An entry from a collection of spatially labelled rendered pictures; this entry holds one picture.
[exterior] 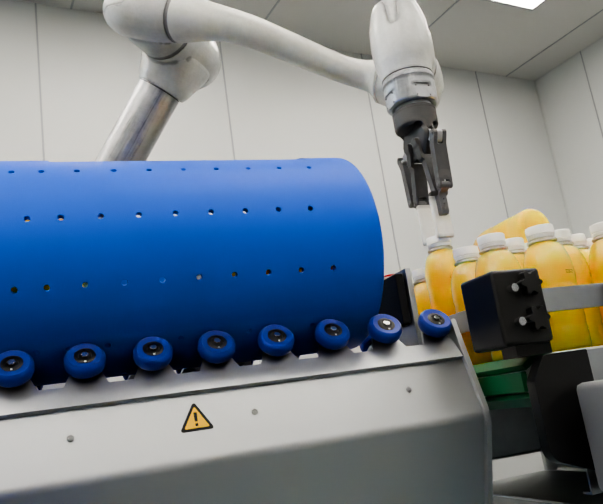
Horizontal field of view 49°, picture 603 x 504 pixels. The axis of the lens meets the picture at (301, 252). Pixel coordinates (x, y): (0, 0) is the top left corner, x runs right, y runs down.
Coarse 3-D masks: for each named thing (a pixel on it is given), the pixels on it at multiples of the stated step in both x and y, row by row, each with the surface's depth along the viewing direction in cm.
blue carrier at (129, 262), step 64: (0, 192) 73; (64, 192) 75; (128, 192) 78; (192, 192) 80; (256, 192) 82; (320, 192) 85; (0, 256) 70; (64, 256) 72; (128, 256) 74; (192, 256) 77; (256, 256) 79; (320, 256) 82; (0, 320) 71; (64, 320) 73; (128, 320) 76; (192, 320) 78; (256, 320) 81; (320, 320) 85
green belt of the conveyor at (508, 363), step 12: (504, 360) 86; (516, 360) 83; (528, 360) 80; (480, 372) 88; (492, 372) 86; (504, 372) 84; (480, 384) 88; (492, 384) 85; (504, 384) 83; (516, 384) 80; (504, 396) 84; (516, 396) 82; (528, 396) 79; (492, 408) 89; (504, 408) 87
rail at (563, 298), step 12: (552, 288) 83; (564, 288) 84; (576, 288) 85; (588, 288) 85; (600, 288) 86; (552, 300) 83; (564, 300) 83; (576, 300) 84; (588, 300) 85; (600, 300) 85
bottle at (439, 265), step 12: (432, 252) 107; (444, 252) 105; (432, 264) 105; (444, 264) 104; (432, 276) 105; (444, 276) 104; (432, 288) 105; (444, 288) 104; (432, 300) 105; (444, 300) 103; (444, 312) 103
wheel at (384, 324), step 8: (376, 320) 86; (384, 320) 86; (392, 320) 87; (368, 328) 86; (376, 328) 85; (384, 328) 85; (392, 328) 85; (400, 328) 86; (376, 336) 85; (384, 336) 84; (392, 336) 84; (400, 336) 86
